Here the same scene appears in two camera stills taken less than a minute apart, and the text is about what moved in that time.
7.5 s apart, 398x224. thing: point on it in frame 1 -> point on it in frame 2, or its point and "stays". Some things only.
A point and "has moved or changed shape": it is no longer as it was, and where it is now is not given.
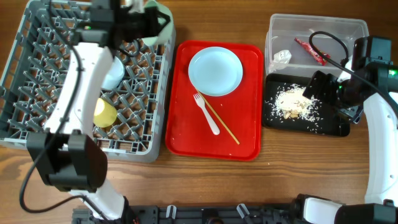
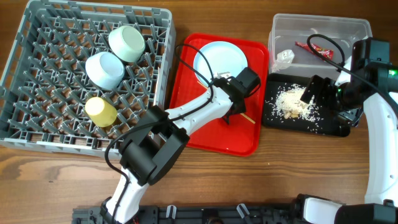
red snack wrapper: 308,46 has moved or changed shape
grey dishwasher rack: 37,67 stays
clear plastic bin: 290,33 stays
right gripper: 328,81 stays
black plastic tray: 285,106 stays
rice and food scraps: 290,102 stays
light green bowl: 165,32 -> 126,43
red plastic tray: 189,133 has moved or changed shape
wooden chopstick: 221,121 -> 240,113
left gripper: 153,17 -> 243,107
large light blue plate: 216,71 has moved or changed shape
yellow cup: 104,114 stays
